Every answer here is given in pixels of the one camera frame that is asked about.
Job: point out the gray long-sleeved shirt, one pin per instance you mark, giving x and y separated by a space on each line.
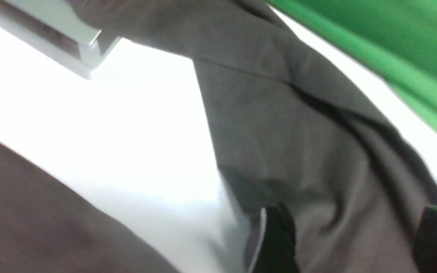
287 129

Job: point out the green backdrop cloth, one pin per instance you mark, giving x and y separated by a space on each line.
396 39

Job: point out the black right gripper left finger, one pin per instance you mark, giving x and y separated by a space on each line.
271 243

